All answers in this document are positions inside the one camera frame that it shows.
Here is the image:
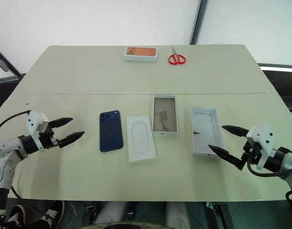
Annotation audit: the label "grey cylindrical tube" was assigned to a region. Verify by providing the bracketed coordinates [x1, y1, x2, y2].
[164, 201, 191, 229]
[95, 202, 129, 225]

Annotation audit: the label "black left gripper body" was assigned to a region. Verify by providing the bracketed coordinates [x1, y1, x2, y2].
[38, 122, 60, 150]

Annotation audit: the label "dark metal pole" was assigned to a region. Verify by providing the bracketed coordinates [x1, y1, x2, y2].
[190, 0, 210, 46]

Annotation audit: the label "red handled scissors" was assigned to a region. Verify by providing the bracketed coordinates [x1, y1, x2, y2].
[168, 46, 186, 65]

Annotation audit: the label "white phone box lid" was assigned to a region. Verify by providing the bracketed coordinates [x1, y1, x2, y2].
[190, 106, 225, 157]

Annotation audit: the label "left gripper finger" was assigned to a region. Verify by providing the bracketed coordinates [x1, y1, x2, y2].
[57, 130, 85, 148]
[49, 117, 74, 129]

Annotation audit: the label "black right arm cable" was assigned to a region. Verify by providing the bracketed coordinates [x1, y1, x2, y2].
[246, 157, 292, 177]

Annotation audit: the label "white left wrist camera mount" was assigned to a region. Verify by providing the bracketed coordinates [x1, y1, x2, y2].
[26, 110, 50, 152]

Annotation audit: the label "dark side desk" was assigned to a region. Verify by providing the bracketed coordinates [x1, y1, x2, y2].
[257, 63, 292, 113]

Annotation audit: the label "white phone box bottom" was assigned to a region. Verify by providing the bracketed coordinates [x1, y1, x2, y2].
[151, 94, 180, 136]

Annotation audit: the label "dark blue smartphone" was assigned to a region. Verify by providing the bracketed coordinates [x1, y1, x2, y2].
[99, 109, 124, 153]

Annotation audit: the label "metal table leg bracket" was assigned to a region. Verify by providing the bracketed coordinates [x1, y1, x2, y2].
[206, 201, 237, 229]

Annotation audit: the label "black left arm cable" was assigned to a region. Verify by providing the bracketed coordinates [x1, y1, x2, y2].
[0, 110, 32, 138]

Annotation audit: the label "orange print phone box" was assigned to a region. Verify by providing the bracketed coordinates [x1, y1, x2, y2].
[123, 46, 160, 62]

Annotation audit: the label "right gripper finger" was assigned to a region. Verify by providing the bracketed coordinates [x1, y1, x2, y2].
[221, 125, 251, 137]
[208, 144, 244, 171]

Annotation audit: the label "black white sneaker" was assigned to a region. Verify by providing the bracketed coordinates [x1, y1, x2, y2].
[7, 204, 27, 229]
[38, 200, 65, 229]

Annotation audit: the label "dark window frame bar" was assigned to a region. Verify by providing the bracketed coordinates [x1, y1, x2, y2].
[0, 45, 25, 79]

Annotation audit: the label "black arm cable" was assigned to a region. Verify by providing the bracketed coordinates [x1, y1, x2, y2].
[0, 110, 32, 138]
[246, 157, 292, 177]

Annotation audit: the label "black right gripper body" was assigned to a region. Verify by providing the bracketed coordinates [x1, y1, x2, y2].
[240, 141, 262, 166]

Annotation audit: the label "white cardboard insert tray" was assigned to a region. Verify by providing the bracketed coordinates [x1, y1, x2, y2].
[126, 114, 158, 163]

